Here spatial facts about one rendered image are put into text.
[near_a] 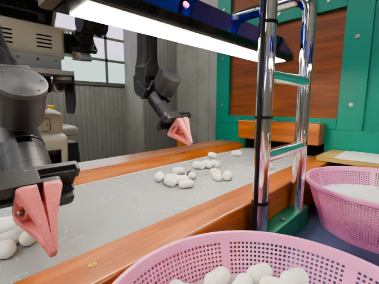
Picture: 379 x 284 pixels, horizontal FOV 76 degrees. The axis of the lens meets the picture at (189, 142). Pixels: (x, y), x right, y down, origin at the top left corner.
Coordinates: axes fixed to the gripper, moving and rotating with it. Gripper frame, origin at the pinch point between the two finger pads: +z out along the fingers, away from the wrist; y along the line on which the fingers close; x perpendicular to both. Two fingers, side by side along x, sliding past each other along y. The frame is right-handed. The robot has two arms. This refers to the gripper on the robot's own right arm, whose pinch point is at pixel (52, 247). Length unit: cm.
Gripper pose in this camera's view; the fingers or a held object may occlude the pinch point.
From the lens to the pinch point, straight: 33.3
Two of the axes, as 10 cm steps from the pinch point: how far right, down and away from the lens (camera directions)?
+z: 5.3, 7.2, -4.4
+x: -4.6, 6.8, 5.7
